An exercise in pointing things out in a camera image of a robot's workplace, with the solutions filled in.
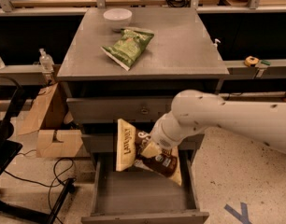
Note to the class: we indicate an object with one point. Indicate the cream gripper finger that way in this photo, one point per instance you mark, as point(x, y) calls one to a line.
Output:
point(150, 150)

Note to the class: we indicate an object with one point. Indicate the clear sanitizer bottle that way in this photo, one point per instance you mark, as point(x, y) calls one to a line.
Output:
point(46, 60)

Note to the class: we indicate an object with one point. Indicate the grey wooden drawer cabinet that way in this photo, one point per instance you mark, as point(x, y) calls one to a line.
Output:
point(180, 56)

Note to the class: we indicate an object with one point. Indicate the cardboard box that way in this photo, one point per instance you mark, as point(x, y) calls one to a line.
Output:
point(46, 119)

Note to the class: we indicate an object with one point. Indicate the green chip bag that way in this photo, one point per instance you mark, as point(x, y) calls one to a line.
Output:
point(129, 47)

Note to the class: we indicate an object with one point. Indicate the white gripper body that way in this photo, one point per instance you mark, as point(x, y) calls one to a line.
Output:
point(162, 138)

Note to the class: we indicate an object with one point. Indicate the green small object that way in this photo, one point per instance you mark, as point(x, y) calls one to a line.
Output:
point(265, 62)

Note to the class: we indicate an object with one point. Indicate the black stand frame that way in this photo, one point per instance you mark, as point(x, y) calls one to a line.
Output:
point(10, 149)

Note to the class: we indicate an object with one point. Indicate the grey open bottom drawer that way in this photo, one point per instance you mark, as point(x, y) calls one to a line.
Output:
point(142, 197)

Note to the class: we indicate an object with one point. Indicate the brown chip bag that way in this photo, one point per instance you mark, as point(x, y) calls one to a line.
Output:
point(129, 144)

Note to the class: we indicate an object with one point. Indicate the white bowl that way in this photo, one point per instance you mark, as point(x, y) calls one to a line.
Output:
point(117, 18)

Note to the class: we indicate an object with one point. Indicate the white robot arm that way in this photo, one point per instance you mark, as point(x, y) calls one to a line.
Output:
point(194, 111)

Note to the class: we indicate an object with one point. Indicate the grey top drawer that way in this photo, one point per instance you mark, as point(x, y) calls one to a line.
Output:
point(108, 109)

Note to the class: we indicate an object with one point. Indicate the small white pump bottle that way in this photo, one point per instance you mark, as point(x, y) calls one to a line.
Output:
point(216, 43)

